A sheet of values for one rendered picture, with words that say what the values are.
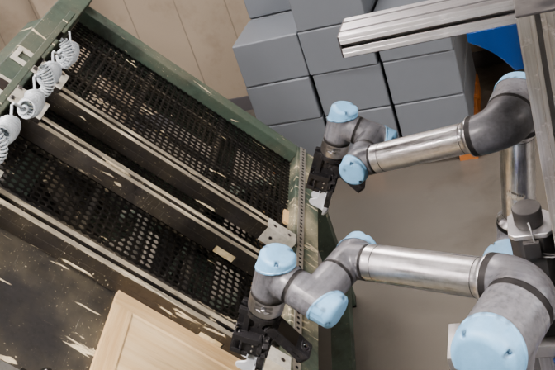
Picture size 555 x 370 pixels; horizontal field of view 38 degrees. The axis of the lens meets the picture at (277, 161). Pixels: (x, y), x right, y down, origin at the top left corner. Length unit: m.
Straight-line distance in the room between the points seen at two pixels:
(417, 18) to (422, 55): 3.22
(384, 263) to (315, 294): 0.14
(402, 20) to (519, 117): 0.49
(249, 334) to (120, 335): 0.59
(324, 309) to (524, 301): 0.39
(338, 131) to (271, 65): 2.75
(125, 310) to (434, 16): 1.24
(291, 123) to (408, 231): 1.08
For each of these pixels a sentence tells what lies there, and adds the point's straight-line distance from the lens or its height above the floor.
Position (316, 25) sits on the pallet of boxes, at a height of 1.03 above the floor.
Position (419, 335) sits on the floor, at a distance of 3.81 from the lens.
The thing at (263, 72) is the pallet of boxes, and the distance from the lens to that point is 4.89.
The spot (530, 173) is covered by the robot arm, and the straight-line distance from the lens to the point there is 2.06.
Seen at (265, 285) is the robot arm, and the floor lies 1.63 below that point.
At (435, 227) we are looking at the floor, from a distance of 4.44.
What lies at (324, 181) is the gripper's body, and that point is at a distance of 2.22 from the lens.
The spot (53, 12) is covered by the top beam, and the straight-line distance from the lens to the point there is 3.17.
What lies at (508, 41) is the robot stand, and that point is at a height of 1.95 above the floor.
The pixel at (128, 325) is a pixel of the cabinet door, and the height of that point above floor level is 1.30.
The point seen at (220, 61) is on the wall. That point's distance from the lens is 6.41.
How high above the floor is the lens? 2.53
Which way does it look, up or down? 27 degrees down
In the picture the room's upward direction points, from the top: 19 degrees counter-clockwise
